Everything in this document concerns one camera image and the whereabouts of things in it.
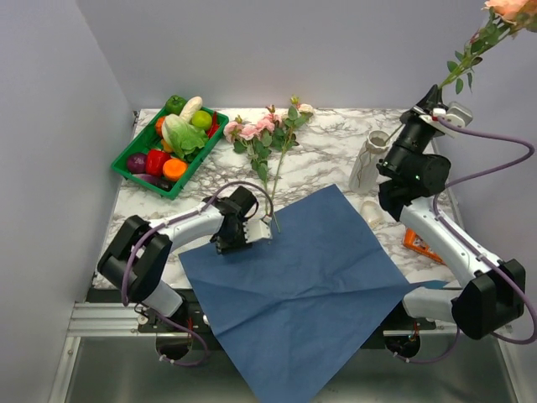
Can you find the white ceramic vase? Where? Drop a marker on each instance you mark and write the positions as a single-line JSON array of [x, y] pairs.
[[365, 172]]

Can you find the orange carrot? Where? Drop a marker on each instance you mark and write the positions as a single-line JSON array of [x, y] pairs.
[[174, 169]]

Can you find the green lettuce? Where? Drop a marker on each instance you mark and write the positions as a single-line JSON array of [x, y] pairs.
[[185, 140]]

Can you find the green lime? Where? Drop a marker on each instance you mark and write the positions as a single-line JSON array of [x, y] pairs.
[[202, 119]]

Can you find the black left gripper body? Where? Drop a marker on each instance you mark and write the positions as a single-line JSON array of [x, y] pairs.
[[226, 242]]

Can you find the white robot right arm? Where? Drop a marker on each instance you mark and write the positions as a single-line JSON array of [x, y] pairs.
[[492, 290]]

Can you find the green bell pepper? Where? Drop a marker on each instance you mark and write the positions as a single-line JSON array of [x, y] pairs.
[[175, 105]]

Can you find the purple onion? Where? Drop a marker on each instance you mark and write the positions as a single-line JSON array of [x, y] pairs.
[[136, 163]]

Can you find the red bell pepper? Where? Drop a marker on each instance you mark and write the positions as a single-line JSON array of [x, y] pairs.
[[155, 160]]

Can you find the purple eggplant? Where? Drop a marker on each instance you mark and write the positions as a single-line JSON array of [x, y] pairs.
[[155, 181]]

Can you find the red chili pepper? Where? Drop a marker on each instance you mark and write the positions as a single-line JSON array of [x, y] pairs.
[[214, 125]]

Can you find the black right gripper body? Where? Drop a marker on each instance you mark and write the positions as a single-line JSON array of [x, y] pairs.
[[416, 133]]

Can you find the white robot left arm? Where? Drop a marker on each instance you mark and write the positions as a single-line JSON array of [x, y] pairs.
[[135, 258]]

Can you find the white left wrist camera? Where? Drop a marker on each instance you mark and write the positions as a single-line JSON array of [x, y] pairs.
[[257, 229]]

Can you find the pink flower stem bunch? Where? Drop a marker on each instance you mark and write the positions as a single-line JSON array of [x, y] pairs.
[[262, 143]]

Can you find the light blue wrapping paper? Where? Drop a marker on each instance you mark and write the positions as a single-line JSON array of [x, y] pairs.
[[434, 284]]

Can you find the white daikon radish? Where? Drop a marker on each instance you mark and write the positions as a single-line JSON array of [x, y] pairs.
[[192, 106]]

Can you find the aluminium frame profile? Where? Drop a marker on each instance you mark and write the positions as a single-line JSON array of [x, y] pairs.
[[115, 320]]

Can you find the dark blue wrapping paper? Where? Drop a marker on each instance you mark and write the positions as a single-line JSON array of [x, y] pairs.
[[325, 257]]

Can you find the cream gold-lettered ribbon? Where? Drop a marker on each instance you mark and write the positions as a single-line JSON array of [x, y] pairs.
[[372, 213]]

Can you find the green plastic crate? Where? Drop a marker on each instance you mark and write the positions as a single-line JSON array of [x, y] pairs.
[[147, 139]]

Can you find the pink rose stem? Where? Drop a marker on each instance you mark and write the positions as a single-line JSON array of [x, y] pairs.
[[505, 19]]

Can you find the orange snack box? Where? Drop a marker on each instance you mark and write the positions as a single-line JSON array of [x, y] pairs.
[[414, 242]]

